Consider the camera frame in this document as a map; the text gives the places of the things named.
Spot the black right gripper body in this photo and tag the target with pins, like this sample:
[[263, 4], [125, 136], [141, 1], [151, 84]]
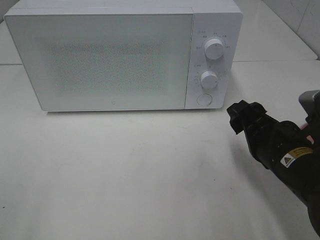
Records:
[[283, 148]]

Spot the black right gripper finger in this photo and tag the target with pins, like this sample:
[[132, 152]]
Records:
[[255, 110], [237, 113]]

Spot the white round door button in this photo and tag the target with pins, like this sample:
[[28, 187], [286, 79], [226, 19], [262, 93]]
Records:
[[204, 100]]

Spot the white microwave door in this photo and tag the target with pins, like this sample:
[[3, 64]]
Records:
[[105, 62]]

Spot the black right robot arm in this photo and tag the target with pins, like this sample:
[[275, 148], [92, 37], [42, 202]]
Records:
[[311, 199]]

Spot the white lower dial knob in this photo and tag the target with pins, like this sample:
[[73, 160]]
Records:
[[209, 80]]

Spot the white dial knob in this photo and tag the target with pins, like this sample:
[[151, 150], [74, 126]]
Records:
[[209, 80], [214, 48]]

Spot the white upper dial knob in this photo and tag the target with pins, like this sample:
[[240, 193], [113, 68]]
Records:
[[214, 48]]

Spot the white microwave oven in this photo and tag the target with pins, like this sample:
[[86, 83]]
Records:
[[211, 18]]

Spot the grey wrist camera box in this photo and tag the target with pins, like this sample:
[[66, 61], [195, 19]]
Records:
[[310, 102]]

